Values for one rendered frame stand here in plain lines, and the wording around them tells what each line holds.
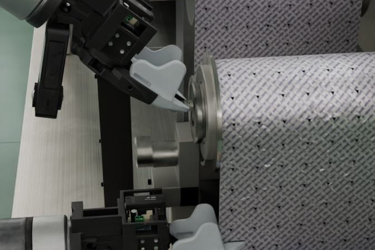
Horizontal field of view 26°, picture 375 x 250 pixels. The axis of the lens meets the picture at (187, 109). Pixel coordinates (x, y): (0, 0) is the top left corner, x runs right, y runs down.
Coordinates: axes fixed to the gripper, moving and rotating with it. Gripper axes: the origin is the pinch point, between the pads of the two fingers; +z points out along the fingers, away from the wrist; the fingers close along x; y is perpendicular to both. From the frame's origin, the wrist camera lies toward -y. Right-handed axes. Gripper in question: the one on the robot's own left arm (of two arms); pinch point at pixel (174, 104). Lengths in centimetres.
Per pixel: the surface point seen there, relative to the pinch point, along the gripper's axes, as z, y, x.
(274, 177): 13.8, 1.3, -5.1
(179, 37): 8.0, -2.6, 36.4
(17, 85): 44, -128, 264
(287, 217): 19.1, -2.1, -5.0
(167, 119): 27, -25, 62
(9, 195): 46, -126, 173
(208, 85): 0.9, 4.8, -1.6
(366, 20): 33, 18, 40
